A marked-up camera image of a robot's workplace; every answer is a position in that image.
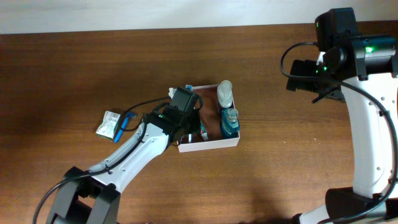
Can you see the blue Listerine mouthwash bottle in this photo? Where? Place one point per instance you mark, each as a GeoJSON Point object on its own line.
{"type": "Point", "coordinates": [229, 123]}

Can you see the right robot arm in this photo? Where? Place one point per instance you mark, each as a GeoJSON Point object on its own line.
{"type": "Point", "coordinates": [361, 71]}

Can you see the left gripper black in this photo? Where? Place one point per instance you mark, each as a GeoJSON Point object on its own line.
{"type": "Point", "coordinates": [195, 117]}

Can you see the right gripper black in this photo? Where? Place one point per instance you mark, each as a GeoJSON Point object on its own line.
{"type": "Point", "coordinates": [303, 68]}

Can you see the white square cardboard box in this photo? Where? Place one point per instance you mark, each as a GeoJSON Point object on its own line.
{"type": "Point", "coordinates": [211, 118]}

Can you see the blue white toothbrush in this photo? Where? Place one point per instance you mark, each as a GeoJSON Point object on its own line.
{"type": "Point", "coordinates": [190, 136]}

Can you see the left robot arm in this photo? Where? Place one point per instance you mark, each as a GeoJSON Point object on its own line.
{"type": "Point", "coordinates": [93, 195]}

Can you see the dark purple pump bottle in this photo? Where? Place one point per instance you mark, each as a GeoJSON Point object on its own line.
{"type": "Point", "coordinates": [224, 95]}

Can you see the blue disposable razor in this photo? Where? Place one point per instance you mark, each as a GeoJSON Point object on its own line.
{"type": "Point", "coordinates": [123, 125]}

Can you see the green white soap packet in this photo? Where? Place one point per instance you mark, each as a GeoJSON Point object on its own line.
{"type": "Point", "coordinates": [109, 125]}

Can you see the green white toothpaste tube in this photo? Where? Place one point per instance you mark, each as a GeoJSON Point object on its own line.
{"type": "Point", "coordinates": [203, 132]}

